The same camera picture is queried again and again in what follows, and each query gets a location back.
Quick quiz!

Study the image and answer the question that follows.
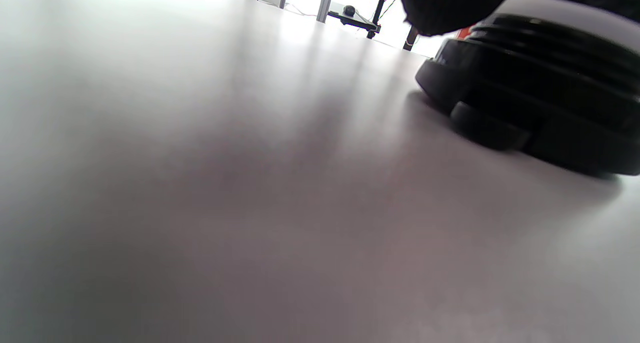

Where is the aluminium frame post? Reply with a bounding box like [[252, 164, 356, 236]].
[[316, 0, 336, 23]]

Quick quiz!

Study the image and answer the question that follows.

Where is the person's left hand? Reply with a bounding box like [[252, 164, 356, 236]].
[[350, 0, 526, 37]]

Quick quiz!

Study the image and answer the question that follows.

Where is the black kettle lid steel stopper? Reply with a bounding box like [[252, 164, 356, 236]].
[[415, 0, 640, 177]]

